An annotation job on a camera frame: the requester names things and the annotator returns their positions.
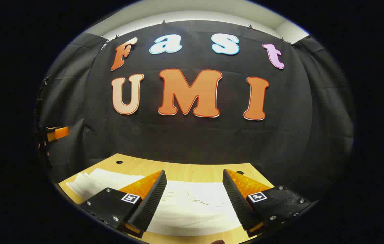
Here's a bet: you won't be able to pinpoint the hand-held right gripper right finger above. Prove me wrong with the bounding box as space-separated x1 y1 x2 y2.
222 169 319 238

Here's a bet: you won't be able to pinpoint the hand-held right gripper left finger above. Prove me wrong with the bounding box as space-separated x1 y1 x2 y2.
80 169 167 239

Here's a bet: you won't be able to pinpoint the white jeans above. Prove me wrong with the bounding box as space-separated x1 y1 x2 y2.
66 168 247 237

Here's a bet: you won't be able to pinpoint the black backdrop cloth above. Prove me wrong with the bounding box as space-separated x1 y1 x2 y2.
38 20 355 204

